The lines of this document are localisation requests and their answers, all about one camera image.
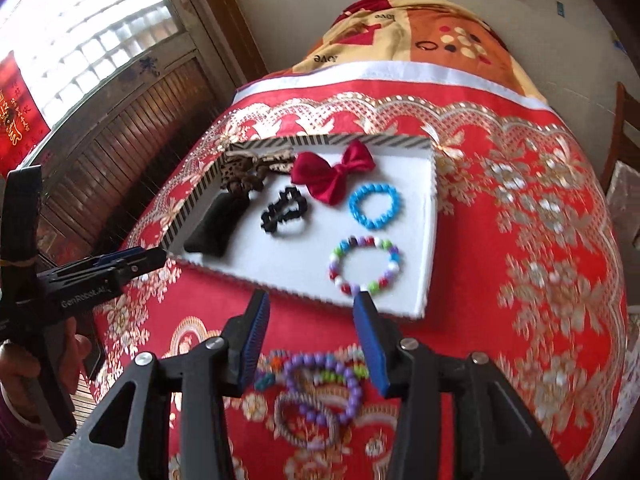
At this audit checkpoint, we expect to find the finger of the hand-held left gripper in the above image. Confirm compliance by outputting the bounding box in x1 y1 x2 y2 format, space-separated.
95 246 148 267
117 250 169 281

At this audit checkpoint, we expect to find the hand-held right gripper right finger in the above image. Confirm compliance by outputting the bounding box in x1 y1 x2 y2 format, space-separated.
352 291 571 480

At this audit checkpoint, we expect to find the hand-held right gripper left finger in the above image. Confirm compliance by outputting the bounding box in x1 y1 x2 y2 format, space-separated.
47 289 272 480

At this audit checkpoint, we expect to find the purple bead bracelet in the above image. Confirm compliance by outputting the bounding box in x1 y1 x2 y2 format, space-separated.
282 352 363 451

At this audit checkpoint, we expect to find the multicoloured bead bracelet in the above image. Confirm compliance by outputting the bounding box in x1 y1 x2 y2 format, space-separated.
328 235 402 297

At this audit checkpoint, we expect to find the white box with striped rim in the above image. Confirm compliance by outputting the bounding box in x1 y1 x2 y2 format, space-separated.
165 132 438 321

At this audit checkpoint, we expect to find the person's left forearm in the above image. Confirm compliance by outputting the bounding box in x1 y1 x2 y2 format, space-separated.
0 385 51 461

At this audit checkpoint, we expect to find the person's left hand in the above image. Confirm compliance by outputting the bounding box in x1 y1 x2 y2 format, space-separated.
0 320 93 411

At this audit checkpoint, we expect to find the black velvet bow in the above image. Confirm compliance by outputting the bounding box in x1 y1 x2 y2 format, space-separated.
183 192 251 260

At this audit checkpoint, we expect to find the wooden shutter door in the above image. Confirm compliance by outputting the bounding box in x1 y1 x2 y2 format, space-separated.
37 35 231 271

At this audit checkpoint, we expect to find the leopard print bow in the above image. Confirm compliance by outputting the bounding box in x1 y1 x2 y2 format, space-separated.
220 146 296 186

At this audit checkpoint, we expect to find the red hanging with gold writing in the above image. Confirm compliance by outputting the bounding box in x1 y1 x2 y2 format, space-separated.
0 51 51 163

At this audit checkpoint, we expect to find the red satin bow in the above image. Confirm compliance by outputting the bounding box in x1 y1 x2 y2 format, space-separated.
291 140 376 206

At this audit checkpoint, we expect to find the window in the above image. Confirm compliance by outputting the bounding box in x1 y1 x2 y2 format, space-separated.
0 0 186 126

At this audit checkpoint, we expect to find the orange printed blanket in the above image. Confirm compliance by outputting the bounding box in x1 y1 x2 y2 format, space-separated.
292 0 548 106

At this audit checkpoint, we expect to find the pink chair cushion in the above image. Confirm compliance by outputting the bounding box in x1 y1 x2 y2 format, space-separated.
612 160 640 211

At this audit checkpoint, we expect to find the wooden chair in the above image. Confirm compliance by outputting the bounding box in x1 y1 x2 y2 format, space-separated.
600 81 640 201

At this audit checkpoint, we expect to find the green orange bead bracelet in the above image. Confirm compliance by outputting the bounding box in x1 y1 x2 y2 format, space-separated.
255 352 371 391

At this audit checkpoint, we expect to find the striped hair tie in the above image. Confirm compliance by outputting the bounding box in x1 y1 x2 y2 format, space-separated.
274 392 341 452

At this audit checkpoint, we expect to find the brown bead bracelet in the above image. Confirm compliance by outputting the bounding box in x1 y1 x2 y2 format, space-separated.
227 165 266 196

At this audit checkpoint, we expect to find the blue bead bracelet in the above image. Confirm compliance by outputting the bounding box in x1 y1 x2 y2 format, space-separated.
348 183 402 231

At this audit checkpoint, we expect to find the wooden door frame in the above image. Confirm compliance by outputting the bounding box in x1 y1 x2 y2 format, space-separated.
170 0 271 83

